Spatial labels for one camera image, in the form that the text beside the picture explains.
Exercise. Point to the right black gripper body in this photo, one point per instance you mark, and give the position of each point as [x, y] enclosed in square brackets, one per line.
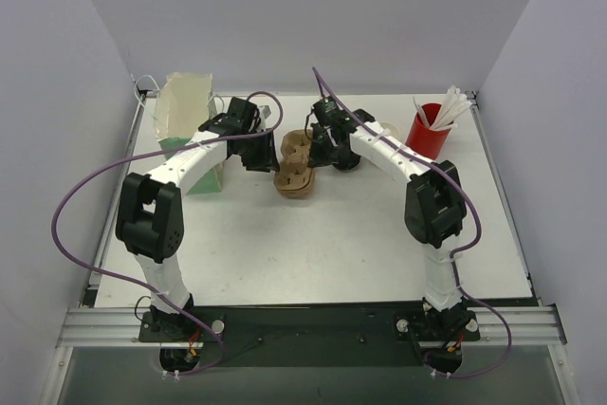
[321, 153]

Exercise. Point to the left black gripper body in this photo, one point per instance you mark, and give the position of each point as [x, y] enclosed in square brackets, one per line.
[261, 158]

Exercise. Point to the brown cardboard cup carrier stack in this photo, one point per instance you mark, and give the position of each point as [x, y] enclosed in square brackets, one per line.
[295, 179]

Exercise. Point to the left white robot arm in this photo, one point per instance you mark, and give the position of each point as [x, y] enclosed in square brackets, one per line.
[150, 220]

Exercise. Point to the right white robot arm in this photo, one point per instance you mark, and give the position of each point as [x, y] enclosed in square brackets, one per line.
[433, 209]

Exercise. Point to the black coffee lid stack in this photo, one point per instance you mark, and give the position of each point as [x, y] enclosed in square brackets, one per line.
[347, 165]

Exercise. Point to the green paper takeout bag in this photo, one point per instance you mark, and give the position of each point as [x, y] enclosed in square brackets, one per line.
[182, 115]

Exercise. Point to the brown paper cup stack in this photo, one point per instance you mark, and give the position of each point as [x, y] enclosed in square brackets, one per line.
[391, 129]

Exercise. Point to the red straw holder cup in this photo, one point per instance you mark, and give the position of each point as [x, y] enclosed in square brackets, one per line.
[424, 140]

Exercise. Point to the white wrapped straws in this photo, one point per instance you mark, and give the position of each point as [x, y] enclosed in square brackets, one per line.
[455, 103]

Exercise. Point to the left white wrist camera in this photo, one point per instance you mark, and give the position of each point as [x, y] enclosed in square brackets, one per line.
[264, 111]

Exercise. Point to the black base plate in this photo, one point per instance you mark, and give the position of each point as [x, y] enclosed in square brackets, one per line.
[322, 351]

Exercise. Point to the aluminium front rail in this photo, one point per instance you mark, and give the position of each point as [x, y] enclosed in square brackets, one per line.
[123, 327]

